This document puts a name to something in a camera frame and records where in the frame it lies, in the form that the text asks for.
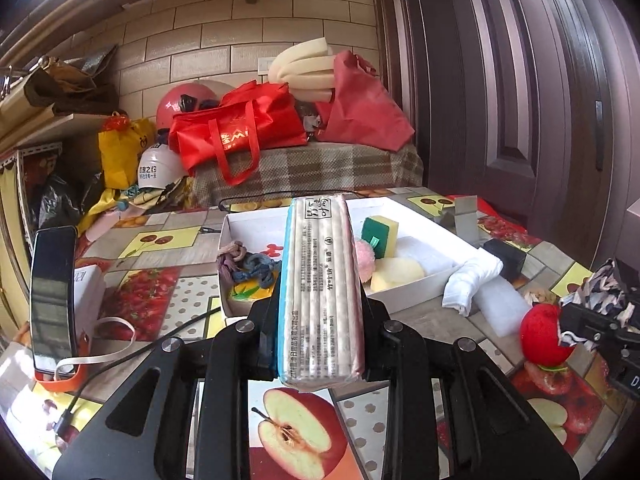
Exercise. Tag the pink fluffy puff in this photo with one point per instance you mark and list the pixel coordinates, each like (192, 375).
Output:
(364, 260)

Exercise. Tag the small black box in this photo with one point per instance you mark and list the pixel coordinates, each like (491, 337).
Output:
(505, 257)

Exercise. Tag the white cloth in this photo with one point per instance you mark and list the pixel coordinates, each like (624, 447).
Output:
(470, 280)

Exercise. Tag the wooden shelf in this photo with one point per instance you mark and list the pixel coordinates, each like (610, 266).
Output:
(65, 122)

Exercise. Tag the white carton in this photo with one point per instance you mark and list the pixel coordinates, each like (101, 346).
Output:
(90, 295)

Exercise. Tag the white shallow box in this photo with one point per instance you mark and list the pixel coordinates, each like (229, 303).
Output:
(250, 230)

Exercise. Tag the yellow cloth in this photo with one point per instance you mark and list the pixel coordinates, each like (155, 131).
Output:
(100, 205)

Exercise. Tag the white helmet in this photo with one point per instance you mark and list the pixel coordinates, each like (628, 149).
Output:
(160, 165)

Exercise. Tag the white wall socket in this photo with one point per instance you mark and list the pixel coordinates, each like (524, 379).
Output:
(264, 65)

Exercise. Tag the white foam block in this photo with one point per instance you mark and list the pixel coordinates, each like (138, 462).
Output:
(500, 307)

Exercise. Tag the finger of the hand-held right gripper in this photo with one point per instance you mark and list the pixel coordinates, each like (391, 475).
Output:
(630, 285)
(600, 327)

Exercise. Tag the cream foam piece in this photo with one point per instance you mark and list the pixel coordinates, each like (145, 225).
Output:
(395, 275)

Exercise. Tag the black plastic bag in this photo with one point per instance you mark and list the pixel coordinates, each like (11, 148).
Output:
(60, 195)

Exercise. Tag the black smartphone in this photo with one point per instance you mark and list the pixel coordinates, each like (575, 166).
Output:
(52, 300)

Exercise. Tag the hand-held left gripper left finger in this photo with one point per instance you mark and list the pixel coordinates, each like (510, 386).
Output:
(262, 330)

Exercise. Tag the red plush ball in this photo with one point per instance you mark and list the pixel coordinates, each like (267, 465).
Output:
(542, 335)

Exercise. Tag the grey metal box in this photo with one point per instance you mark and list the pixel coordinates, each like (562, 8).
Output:
(465, 222)

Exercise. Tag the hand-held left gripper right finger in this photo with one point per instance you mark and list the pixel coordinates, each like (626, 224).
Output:
(372, 340)

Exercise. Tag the orange phone stand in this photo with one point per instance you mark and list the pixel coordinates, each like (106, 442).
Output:
(75, 382)

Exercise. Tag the plaid covered bench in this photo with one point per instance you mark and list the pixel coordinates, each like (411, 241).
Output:
(325, 170)

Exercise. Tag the red plastic bag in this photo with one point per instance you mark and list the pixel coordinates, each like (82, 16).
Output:
(365, 110)

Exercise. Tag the bundle of cream foam tubes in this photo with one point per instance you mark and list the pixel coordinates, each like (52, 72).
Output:
(305, 70)

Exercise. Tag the yellow bag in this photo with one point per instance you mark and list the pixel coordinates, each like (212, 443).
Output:
(120, 155)

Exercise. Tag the purple panel door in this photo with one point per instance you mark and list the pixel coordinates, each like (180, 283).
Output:
(500, 85)

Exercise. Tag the yellow printed sponge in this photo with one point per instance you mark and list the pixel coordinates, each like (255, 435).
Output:
(245, 296)

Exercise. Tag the pink helmet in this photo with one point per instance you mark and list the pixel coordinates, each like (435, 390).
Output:
(180, 100)

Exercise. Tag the brown bag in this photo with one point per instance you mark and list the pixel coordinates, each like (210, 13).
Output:
(60, 82)

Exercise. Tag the fruit print tablecloth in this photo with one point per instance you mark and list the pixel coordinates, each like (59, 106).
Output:
(415, 320)

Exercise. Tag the green and yellow sponge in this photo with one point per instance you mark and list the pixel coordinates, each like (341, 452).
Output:
(382, 232)

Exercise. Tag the black and white patterned scrunchie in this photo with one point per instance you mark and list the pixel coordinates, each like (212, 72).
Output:
(595, 285)

